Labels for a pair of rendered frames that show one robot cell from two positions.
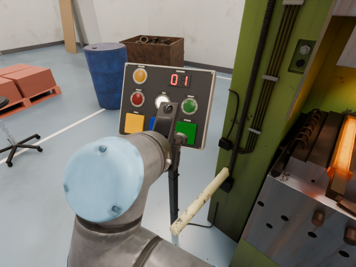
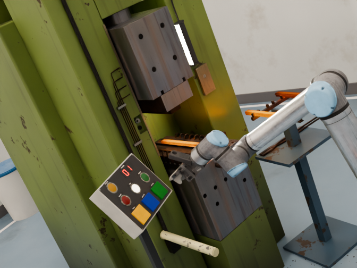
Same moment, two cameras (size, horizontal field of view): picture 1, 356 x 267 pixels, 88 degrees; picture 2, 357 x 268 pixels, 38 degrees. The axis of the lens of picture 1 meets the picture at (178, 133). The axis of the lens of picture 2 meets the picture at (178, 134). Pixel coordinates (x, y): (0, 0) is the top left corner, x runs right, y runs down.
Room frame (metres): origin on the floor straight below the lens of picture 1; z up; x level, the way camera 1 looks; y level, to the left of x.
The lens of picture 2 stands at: (-0.28, 2.19, 2.06)
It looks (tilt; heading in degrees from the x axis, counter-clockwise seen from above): 19 degrees down; 285
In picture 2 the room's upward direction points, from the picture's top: 22 degrees counter-clockwise
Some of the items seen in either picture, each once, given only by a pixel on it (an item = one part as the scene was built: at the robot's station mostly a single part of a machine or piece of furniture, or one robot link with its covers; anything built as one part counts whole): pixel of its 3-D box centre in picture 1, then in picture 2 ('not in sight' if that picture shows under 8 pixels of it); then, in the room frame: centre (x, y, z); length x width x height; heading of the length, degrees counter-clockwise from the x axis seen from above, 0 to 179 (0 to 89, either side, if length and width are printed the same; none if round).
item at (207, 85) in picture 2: not in sight; (204, 78); (0.26, -0.76, 1.27); 0.09 x 0.02 x 0.17; 48
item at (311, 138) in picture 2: not in sight; (295, 145); (-0.11, -0.75, 0.71); 0.40 x 0.30 x 0.02; 41
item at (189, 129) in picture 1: (185, 132); (159, 190); (0.54, -0.03, 1.01); 0.07 x 0.05 x 0.07; 73
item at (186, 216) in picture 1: (203, 197); (188, 243); (0.54, -0.12, 0.62); 0.44 x 0.05 x 0.05; 138
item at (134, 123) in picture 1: (134, 124); (141, 214); (0.59, 0.16, 1.01); 0.07 x 0.05 x 0.07; 73
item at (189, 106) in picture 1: (189, 106); (144, 177); (0.58, -0.04, 1.09); 0.05 x 0.03 x 0.04; 48
